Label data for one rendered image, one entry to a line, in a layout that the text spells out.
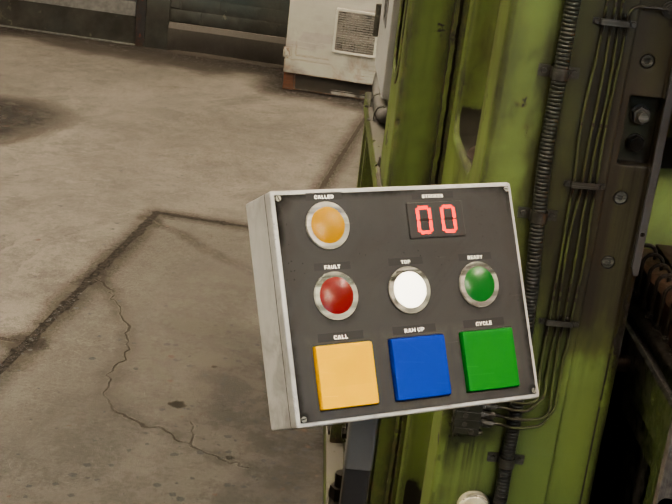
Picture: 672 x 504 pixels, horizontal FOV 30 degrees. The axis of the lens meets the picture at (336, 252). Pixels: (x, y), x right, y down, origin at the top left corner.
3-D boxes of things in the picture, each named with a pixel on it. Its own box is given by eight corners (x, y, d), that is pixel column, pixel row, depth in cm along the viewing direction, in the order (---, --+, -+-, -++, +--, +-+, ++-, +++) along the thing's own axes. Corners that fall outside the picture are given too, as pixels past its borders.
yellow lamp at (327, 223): (345, 248, 149) (349, 214, 148) (306, 244, 149) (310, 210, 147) (344, 239, 152) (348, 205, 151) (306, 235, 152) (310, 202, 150)
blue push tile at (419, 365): (452, 394, 153) (445, 333, 154) (398, 401, 149) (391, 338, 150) (445, 395, 154) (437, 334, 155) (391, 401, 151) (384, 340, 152)
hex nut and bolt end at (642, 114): (646, 157, 179) (655, 109, 176) (626, 155, 179) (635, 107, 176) (642, 152, 181) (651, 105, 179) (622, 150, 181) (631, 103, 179)
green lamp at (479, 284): (496, 306, 157) (501, 274, 155) (459, 303, 157) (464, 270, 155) (493, 297, 160) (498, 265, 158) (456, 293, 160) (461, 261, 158)
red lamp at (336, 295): (353, 319, 148) (358, 285, 147) (314, 315, 148) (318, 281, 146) (353, 309, 151) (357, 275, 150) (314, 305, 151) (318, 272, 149)
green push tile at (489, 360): (521, 386, 157) (512, 326, 158) (470, 392, 154) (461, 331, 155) (513, 387, 159) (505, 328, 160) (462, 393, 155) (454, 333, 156)
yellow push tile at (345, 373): (380, 403, 148) (372, 340, 149) (323, 410, 145) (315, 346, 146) (373, 404, 150) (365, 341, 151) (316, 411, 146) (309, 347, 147)
